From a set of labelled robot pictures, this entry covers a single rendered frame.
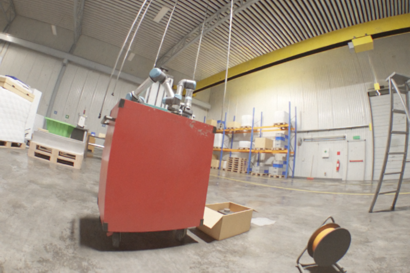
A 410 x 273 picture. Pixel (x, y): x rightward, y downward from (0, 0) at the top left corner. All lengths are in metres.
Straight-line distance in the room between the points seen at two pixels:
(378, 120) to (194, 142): 10.24
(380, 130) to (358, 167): 2.36
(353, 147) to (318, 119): 2.88
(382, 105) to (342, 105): 2.61
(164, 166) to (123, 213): 0.39
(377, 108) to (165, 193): 10.69
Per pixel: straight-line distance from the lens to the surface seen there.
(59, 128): 4.72
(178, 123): 1.10
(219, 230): 1.48
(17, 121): 4.28
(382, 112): 10.88
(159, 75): 1.85
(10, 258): 1.10
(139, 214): 1.09
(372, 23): 9.12
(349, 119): 10.77
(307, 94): 11.84
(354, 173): 10.37
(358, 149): 10.41
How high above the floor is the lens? 0.69
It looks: 13 degrees up
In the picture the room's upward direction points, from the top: 8 degrees clockwise
